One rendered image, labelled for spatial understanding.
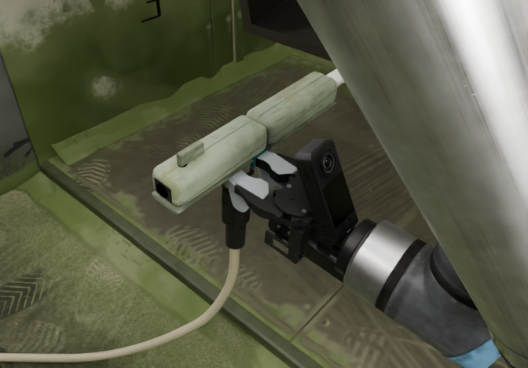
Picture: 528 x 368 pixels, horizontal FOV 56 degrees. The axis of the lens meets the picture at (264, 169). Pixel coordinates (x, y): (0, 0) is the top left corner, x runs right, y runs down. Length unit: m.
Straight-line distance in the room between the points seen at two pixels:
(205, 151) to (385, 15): 0.43
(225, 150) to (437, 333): 0.30
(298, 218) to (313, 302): 0.51
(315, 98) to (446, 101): 0.51
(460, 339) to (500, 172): 0.35
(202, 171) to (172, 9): 1.14
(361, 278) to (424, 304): 0.07
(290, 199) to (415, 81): 0.42
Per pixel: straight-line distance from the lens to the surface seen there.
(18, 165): 1.52
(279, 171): 0.62
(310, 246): 0.61
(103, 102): 1.58
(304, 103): 0.67
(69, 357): 1.08
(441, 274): 0.51
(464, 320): 0.52
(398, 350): 1.03
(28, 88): 1.45
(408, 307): 0.54
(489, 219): 0.23
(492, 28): 0.18
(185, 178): 0.54
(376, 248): 0.54
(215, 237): 1.19
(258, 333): 1.02
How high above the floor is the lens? 0.88
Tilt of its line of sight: 37 degrees down
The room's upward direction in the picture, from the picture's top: straight up
